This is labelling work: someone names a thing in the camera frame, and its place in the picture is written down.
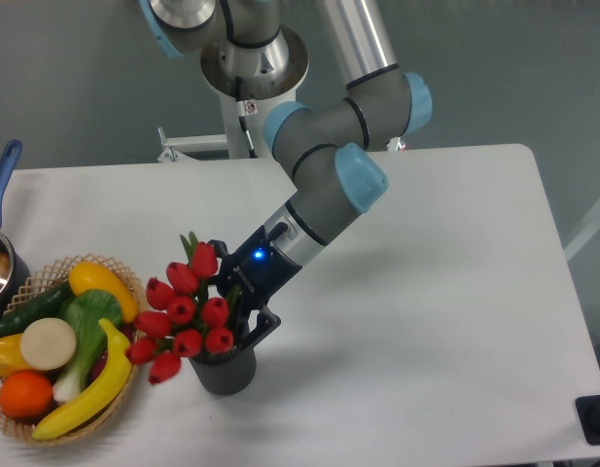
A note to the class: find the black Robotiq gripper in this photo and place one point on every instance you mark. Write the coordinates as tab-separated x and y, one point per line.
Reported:
259	269

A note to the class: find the red tulip bouquet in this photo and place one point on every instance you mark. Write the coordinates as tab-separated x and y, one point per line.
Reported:
184	320

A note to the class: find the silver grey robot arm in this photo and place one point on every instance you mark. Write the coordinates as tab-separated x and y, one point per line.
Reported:
249	57

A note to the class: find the dark grey ribbed vase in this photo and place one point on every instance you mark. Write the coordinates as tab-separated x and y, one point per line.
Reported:
230	372

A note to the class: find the yellow banana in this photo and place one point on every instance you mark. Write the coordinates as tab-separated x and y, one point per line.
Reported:
97	396

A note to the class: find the green bok choy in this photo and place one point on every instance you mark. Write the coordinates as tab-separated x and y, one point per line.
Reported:
82	315

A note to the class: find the woven wicker basket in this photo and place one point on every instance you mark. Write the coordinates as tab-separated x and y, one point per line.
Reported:
38	284

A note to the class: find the green cucumber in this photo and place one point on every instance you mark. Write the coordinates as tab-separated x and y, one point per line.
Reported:
44	305

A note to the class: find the beige round disc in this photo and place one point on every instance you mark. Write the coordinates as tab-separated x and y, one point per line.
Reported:
48	344

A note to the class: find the orange fruit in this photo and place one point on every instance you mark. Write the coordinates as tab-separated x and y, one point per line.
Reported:
26	394

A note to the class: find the yellow bell pepper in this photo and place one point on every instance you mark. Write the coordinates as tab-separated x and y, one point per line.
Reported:
11	359

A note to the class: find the black device at edge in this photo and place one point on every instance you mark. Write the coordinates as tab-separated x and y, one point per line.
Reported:
588	409

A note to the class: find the blue handled saucepan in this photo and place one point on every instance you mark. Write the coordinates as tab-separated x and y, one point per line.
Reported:
13	269

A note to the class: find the white frame at right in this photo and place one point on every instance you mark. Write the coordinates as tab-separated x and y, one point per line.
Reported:
587	227

